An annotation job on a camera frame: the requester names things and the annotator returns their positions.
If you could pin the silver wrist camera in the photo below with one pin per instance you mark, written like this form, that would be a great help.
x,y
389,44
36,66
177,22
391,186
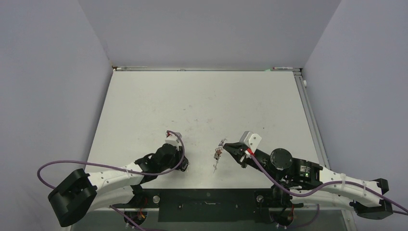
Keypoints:
x,y
174,139
251,140

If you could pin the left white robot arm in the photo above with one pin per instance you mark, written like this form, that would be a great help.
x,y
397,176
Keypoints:
x,y
72,199

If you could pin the aluminium frame rail right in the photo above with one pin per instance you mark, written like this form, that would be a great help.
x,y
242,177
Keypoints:
x,y
316,137

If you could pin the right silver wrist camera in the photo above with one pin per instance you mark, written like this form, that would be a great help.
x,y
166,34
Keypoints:
x,y
251,140

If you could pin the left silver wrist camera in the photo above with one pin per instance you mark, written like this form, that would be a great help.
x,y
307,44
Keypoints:
x,y
174,139

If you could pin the aluminium frame rail back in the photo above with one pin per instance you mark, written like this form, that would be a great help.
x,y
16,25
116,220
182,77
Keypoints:
x,y
151,68

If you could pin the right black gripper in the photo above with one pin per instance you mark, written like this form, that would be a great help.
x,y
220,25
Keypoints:
x,y
237,156

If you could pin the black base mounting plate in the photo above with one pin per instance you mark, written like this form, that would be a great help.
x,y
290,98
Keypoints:
x,y
212,205

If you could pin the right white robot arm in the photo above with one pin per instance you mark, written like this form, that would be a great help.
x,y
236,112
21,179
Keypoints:
x,y
298,181

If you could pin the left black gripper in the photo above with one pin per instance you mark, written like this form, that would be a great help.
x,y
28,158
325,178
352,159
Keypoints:
x,y
178,154

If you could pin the aluminium frame rail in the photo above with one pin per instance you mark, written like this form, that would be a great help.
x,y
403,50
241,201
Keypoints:
x,y
151,68
316,137

